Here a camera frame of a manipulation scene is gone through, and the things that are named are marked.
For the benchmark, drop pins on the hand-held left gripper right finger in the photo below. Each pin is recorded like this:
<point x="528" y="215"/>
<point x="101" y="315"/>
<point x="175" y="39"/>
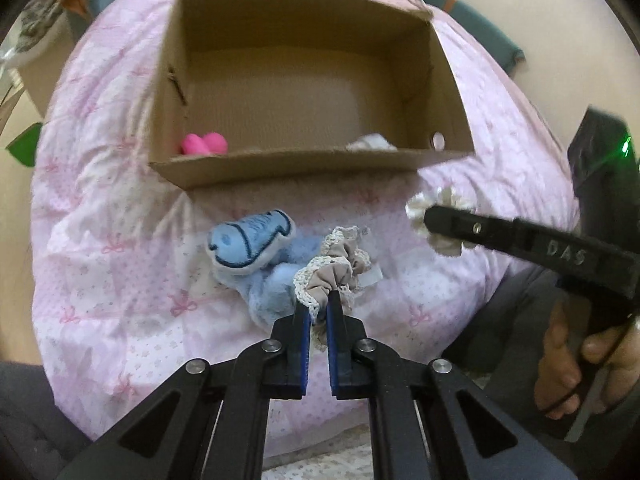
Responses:
<point x="336" y="355"/>

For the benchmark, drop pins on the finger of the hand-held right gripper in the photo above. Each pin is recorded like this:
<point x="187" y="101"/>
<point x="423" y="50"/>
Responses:
<point x="470" y="227"/>

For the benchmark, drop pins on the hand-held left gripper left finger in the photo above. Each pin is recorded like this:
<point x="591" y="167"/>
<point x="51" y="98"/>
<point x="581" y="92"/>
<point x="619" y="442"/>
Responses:
<point x="300" y="355"/>

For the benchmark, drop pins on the white ruffled scrunchie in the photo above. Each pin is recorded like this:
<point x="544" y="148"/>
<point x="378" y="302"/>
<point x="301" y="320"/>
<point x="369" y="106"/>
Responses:
<point x="416" y="210"/>

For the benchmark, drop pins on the beige lace-trimmed scrunchie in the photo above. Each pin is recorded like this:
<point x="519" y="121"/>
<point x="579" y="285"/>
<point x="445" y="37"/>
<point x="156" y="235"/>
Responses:
<point x="325" y="275"/>

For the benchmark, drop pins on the white socks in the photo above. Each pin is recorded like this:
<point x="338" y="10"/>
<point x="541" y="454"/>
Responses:
<point x="370" y="142"/>

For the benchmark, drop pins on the cardboard box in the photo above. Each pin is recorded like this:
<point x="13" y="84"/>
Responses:
<point x="300" y="100"/>

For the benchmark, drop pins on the pink rubber toy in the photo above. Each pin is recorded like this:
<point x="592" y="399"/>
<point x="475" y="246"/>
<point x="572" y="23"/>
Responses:
<point x="200" y="144"/>

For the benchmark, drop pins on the person's right hand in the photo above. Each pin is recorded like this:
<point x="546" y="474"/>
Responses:
<point x="555" y="370"/>

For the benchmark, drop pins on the light blue plush cloth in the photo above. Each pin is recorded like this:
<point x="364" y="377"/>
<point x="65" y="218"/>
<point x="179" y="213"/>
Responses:
<point x="270" y="290"/>

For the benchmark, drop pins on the clear plastic packet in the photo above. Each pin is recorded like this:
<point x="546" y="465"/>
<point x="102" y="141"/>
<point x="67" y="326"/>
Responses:
<point x="372" y="276"/>

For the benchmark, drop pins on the person's right leg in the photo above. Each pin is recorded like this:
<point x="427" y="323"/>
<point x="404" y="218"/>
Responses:
<point x="515" y="310"/>

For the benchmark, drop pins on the person's leg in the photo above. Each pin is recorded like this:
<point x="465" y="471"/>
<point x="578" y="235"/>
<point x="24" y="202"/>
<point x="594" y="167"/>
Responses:
<point x="30" y="425"/>
<point x="515" y="310"/>

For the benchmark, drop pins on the blue shark plush toy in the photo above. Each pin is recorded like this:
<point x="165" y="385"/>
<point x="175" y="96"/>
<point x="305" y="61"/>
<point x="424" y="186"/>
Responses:
<point x="245" y="245"/>

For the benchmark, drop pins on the pink bow-print bedspread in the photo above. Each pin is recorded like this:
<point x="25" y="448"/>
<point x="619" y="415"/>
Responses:
<point x="125" y="260"/>

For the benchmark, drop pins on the teal padded headboard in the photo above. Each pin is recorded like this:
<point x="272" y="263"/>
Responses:
<point x="480" y="25"/>

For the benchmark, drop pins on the person's left leg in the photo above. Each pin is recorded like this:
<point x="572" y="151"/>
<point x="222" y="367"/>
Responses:
<point x="30" y="425"/>

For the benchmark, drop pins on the green floor object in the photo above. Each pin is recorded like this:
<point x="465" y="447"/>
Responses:
<point x="25" y="145"/>

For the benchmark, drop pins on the patterned knit blanket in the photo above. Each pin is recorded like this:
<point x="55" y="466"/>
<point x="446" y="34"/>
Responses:
<point x="45" y="15"/>

